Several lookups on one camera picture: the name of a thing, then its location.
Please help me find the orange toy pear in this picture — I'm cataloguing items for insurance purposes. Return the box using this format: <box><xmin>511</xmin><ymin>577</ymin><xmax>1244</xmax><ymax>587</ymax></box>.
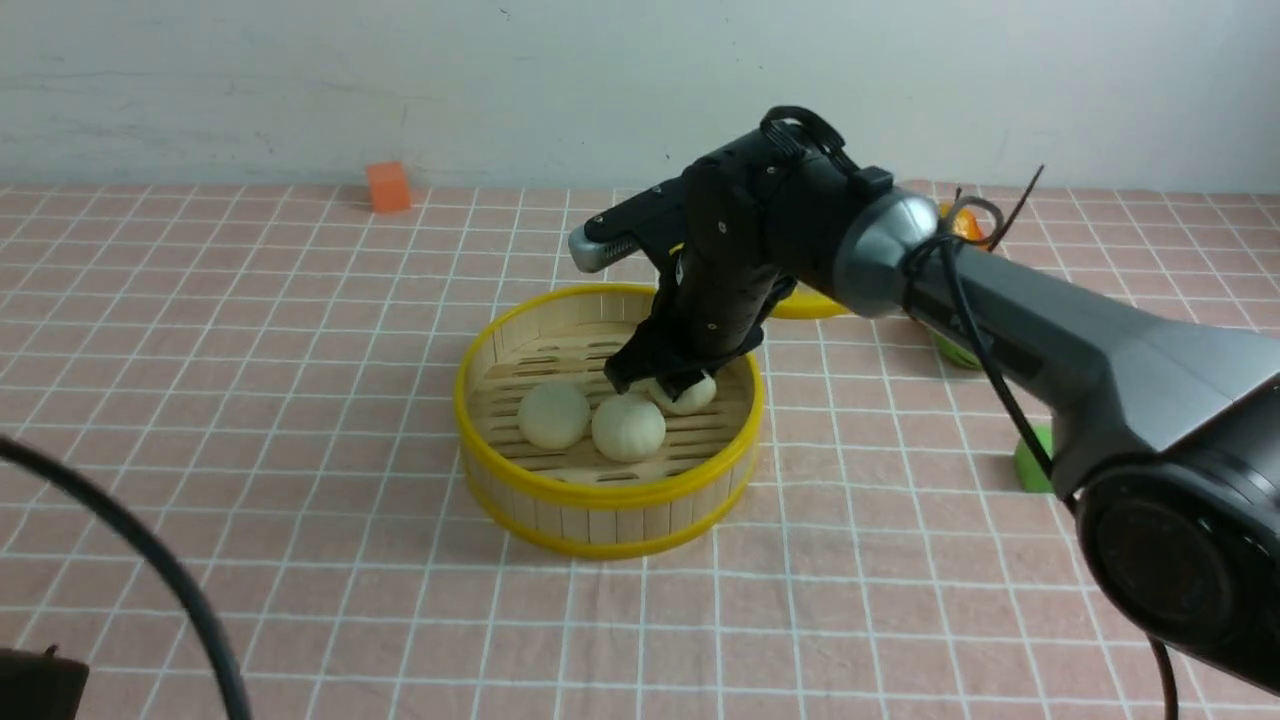
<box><xmin>938</xmin><ymin>202</ymin><xmax>988</xmax><ymax>249</ymax></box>

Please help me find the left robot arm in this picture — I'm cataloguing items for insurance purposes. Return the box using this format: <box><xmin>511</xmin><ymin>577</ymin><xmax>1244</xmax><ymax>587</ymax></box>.
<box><xmin>1</xmin><ymin>644</ymin><xmax>90</xmax><ymax>720</ymax></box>

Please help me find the white bun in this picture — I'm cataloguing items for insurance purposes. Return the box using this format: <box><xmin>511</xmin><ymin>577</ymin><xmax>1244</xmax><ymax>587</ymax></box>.
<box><xmin>517</xmin><ymin>380</ymin><xmax>591</xmax><ymax>451</ymax></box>
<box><xmin>646</xmin><ymin>373</ymin><xmax>717</xmax><ymax>416</ymax></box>
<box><xmin>590</xmin><ymin>395</ymin><xmax>666</xmax><ymax>462</ymax></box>

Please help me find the green cube block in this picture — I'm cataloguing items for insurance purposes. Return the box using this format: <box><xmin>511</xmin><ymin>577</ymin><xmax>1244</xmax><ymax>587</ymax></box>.
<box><xmin>1012</xmin><ymin>423</ymin><xmax>1053</xmax><ymax>495</ymax></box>

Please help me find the pink checkered tablecloth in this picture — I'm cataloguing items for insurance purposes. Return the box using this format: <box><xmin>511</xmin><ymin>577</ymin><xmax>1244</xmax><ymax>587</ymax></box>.
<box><xmin>0</xmin><ymin>182</ymin><xmax>1280</xmax><ymax>720</ymax></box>

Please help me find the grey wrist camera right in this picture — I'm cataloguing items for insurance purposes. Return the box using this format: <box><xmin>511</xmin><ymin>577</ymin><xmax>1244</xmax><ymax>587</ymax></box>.
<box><xmin>566</xmin><ymin>178</ymin><xmax>689</xmax><ymax>274</ymax></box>

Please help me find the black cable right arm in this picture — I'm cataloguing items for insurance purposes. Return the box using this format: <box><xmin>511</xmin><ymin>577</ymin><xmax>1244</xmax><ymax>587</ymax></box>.
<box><xmin>760</xmin><ymin>105</ymin><xmax>1181</xmax><ymax>720</ymax></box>

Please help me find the yellow bamboo steamer lid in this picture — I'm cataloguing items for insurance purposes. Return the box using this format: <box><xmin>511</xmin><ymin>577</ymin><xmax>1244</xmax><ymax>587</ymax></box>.
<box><xmin>771</xmin><ymin>284</ymin><xmax>849</xmax><ymax>320</ymax></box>

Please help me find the green toy watermelon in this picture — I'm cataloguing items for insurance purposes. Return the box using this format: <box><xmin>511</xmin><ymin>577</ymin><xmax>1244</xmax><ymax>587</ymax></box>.
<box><xmin>931</xmin><ymin>331</ymin><xmax>982</xmax><ymax>372</ymax></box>

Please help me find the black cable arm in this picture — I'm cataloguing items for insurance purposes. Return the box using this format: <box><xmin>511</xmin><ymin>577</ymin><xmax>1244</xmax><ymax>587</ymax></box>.
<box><xmin>0</xmin><ymin>436</ymin><xmax>253</xmax><ymax>720</ymax></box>
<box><xmin>760</xmin><ymin>105</ymin><xmax>1181</xmax><ymax>720</ymax></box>

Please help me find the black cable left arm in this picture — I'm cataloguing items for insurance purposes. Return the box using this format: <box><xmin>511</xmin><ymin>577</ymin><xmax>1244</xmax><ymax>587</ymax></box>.
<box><xmin>0</xmin><ymin>436</ymin><xmax>253</xmax><ymax>720</ymax></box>

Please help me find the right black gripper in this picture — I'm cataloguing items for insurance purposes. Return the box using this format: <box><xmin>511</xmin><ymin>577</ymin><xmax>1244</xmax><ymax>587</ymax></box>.
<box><xmin>604</xmin><ymin>128</ymin><xmax>855</xmax><ymax>401</ymax></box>

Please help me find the orange cube block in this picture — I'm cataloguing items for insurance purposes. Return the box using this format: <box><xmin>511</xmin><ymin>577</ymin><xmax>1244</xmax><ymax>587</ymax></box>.
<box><xmin>365</xmin><ymin>161</ymin><xmax>413</xmax><ymax>214</ymax></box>

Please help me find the yellow bamboo steamer tray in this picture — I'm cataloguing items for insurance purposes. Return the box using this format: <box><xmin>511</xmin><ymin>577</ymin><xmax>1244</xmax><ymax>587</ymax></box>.
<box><xmin>453</xmin><ymin>283</ymin><xmax>765</xmax><ymax>560</ymax></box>

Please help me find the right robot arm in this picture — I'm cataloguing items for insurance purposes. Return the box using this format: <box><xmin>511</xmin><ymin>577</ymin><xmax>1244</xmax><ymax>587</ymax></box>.
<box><xmin>567</xmin><ymin>120</ymin><xmax>1279</xmax><ymax>693</ymax></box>

